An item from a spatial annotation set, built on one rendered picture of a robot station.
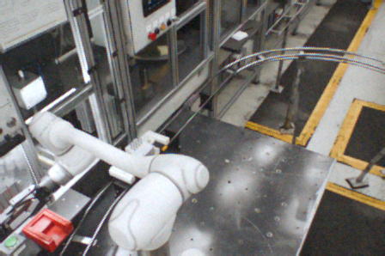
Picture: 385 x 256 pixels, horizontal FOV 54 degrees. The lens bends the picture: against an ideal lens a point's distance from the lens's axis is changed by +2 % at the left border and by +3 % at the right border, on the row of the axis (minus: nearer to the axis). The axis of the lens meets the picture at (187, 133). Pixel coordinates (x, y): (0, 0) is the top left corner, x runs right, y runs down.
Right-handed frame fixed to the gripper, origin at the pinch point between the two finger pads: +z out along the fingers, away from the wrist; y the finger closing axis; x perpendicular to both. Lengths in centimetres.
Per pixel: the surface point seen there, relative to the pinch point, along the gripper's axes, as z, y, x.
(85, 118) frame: -50, -37, -41
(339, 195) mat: -149, -162, 78
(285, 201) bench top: -92, -71, 63
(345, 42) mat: -359, -261, -32
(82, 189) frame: -22, -66, -27
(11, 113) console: -27.2, 21.6, -18.9
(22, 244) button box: 4.6, -9.3, 5.7
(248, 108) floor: -184, -198, -38
